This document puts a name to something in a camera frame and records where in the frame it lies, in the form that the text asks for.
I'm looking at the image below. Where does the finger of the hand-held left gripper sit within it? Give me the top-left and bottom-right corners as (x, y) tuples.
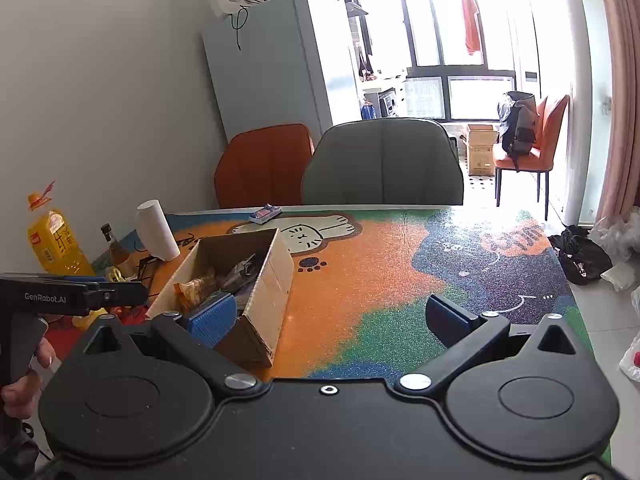
(85, 281), (150, 310)
(0, 272), (108, 284)

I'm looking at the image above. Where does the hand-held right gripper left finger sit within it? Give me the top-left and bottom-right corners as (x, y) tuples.
(80, 293), (263, 402)

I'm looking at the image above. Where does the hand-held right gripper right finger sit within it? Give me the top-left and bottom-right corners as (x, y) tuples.
(394, 293), (587, 402)

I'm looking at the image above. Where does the orange snack packet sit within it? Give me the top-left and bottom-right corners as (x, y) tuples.
(173, 269), (217, 312)

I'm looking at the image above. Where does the white and black snack packet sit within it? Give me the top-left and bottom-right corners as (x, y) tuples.
(220, 254), (262, 294)

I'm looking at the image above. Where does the brown cardboard box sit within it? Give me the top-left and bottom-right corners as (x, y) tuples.
(146, 227), (295, 369)

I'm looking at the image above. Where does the person's left hand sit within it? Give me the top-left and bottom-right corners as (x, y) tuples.
(0, 336), (57, 419)

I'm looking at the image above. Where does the yellow tape roll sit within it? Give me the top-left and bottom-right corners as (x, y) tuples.
(72, 308), (109, 331)

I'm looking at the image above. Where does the yellow cooking oil bottle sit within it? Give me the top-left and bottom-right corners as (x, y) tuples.
(27, 180), (96, 277)

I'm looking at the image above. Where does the dark glass bottle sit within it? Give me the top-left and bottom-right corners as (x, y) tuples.
(101, 223), (134, 267)

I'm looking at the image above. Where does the white paper towel roll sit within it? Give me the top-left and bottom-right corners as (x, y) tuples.
(136, 200), (181, 262)

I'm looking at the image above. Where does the colourful printed table mat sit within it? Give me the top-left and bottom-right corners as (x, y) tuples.
(45, 205), (614, 467)

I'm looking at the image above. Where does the small blue packet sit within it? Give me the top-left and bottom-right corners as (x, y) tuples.
(248, 203), (282, 225)

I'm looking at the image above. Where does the black bag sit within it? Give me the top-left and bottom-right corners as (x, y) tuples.
(548, 225), (614, 286)

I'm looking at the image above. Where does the orange dining chair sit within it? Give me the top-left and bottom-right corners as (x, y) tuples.
(214, 123), (316, 209)

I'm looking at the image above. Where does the grey dining chair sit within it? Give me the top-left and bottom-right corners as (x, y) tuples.
(301, 118), (466, 207)

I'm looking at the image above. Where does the small cardboard box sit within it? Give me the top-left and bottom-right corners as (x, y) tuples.
(461, 124), (500, 177)

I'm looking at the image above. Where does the crumpled white plastic bag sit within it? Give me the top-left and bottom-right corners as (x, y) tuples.
(590, 215), (640, 264)

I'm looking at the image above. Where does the grey black backpack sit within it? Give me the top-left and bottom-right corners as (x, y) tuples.
(497, 91), (540, 171)

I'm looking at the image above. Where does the orange chair with black legs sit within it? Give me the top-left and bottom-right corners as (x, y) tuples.
(535, 96), (550, 149)
(492, 94), (571, 222)

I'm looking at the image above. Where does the cluttered shelf unit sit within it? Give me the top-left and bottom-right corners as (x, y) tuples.
(342, 0), (409, 121)

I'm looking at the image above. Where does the black framed window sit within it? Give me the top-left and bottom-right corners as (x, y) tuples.
(367, 0), (519, 124)

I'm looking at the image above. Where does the white refrigerator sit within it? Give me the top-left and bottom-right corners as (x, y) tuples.
(201, 0), (362, 144)

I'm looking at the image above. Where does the pink curtain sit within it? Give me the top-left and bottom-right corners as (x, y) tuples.
(592, 0), (640, 222)

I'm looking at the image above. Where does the red hanging garment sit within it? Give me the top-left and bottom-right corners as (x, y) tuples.
(457, 0), (482, 56)

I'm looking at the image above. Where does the black wire rack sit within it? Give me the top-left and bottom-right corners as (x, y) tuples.
(134, 232), (196, 281)

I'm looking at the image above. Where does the black cable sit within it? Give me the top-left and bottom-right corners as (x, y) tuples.
(230, 0), (251, 51)

